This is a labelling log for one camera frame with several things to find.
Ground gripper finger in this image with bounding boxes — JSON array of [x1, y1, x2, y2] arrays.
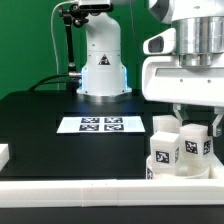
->
[[208, 107, 224, 137], [173, 103, 188, 125]]

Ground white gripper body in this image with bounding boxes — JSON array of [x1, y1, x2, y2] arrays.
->
[[142, 54, 224, 107]]

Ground white round stool seat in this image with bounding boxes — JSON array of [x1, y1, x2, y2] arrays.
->
[[145, 153, 212, 181]]

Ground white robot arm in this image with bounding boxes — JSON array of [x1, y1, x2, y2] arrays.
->
[[80, 0, 224, 135]]

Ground white marker sheet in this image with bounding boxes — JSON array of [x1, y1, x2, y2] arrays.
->
[[57, 116, 145, 134]]

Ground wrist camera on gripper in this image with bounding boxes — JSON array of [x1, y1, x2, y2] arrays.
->
[[143, 28, 176, 55]]

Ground white U-shaped wall fence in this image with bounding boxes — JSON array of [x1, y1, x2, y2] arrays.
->
[[0, 143, 224, 208]]

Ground black cables on table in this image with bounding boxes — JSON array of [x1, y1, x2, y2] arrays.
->
[[27, 73, 81, 92]]

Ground camera on mount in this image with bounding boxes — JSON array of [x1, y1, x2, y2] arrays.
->
[[78, 0, 113, 12]]

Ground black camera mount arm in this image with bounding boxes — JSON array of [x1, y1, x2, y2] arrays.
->
[[59, 3, 88, 76]]

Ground white cable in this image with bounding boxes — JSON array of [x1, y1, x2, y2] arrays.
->
[[50, 0, 78, 91]]

